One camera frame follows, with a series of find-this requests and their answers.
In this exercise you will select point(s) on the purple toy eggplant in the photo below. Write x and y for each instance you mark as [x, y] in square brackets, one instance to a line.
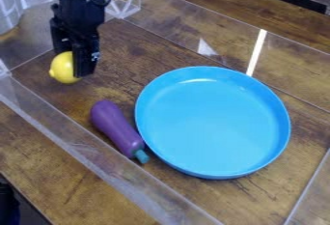
[109, 121]

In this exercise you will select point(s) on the blue round tray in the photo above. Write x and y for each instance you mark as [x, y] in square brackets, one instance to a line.
[212, 122]

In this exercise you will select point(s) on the yellow lemon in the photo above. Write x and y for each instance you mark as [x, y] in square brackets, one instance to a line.
[61, 68]

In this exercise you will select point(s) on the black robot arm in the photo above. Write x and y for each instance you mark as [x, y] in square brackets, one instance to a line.
[73, 29]

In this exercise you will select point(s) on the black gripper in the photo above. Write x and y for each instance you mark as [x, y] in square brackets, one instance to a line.
[73, 25]

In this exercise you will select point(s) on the clear acrylic enclosure wall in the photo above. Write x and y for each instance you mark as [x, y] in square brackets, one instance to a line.
[62, 164]

